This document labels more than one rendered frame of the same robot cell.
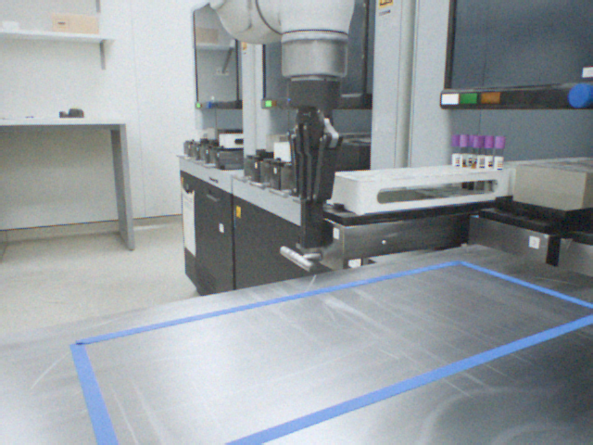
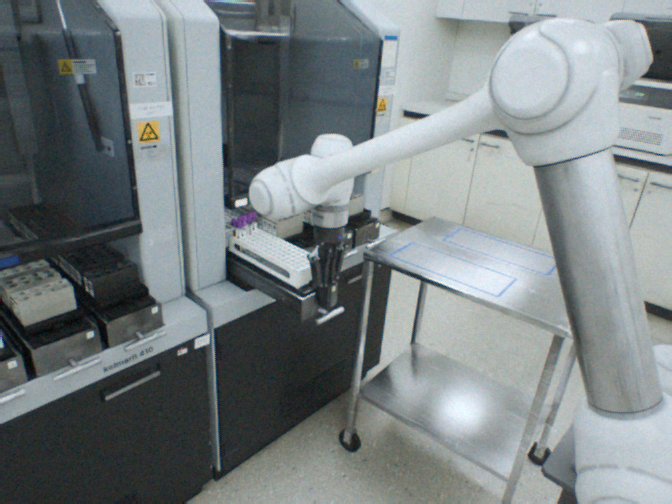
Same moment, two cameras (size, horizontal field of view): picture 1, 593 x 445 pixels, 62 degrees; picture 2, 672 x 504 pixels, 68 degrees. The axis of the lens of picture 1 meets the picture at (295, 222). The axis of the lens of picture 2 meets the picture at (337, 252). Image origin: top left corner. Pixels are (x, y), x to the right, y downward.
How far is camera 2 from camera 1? 1.60 m
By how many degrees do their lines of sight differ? 105
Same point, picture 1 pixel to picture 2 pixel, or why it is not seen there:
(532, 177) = (284, 225)
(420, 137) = (204, 232)
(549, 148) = not seen: hidden behind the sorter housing
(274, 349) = (472, 274)
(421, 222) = not seen: hidden behind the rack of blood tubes
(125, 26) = not seen: outside the picture
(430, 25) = (204, 157)
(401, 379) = (467, 262)
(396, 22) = (165, 155)
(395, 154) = (178, 253)
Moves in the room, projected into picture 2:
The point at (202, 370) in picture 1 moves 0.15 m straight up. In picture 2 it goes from (487, 280) to (499, 231)
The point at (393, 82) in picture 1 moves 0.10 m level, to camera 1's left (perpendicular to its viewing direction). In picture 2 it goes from (169, 202) to (173, 217)
